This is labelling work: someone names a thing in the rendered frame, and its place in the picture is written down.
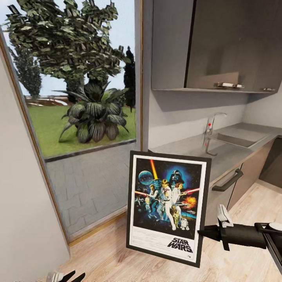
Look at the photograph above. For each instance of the poster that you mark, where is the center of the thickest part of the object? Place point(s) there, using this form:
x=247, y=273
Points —
x=167, y=200

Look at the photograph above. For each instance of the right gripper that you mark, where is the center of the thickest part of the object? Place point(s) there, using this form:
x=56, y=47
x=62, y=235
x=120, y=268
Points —
x=236, y=234

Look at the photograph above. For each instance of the fixed window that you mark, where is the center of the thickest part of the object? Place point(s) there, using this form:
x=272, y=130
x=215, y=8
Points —
x=78, y=69

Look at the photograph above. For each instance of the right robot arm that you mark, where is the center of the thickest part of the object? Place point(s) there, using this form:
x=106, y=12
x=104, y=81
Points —
x=261, y=235

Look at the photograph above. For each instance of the cabinet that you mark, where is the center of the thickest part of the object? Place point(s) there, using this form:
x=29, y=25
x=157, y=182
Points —
x=269, y=76
x=209, y=45

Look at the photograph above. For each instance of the drop in sink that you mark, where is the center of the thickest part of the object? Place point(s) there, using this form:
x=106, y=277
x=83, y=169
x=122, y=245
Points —
x=235, y=136

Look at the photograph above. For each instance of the dishwasher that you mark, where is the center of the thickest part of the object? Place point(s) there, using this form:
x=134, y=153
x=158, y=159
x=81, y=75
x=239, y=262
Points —
x=220, y=193

